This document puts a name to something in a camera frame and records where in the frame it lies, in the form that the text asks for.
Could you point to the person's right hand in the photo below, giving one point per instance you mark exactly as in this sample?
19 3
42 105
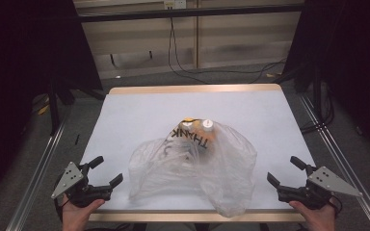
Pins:
319 219

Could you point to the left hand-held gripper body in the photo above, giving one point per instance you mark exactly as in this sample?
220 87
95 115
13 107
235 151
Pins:
83 192

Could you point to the yellow tape strip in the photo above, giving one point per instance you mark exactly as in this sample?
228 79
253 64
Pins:
43 109

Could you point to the person's left hand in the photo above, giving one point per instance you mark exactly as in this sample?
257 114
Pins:
75 218

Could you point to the orange juice bottle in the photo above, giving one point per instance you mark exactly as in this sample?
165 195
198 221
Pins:
186 126
207 124

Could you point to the white wall socket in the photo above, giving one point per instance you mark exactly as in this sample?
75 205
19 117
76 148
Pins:
175 4

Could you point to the black horizontal bar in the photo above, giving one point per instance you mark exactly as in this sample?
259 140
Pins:
189 13

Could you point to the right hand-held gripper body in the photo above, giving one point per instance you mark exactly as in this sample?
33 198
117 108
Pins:
314 192

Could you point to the aluminium floor rail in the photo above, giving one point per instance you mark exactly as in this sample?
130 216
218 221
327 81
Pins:
343 166
35 183

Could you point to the black curtain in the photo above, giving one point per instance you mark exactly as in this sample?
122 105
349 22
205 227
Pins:
350 57
19 64

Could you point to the clear plastic bag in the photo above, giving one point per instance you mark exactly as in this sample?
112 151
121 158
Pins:
224 173

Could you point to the wooden table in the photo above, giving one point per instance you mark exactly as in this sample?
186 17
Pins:
192 89

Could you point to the black metal stand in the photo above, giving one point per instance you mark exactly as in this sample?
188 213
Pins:
54 109

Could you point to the white table mat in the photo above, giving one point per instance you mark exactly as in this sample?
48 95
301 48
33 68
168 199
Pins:
141 122

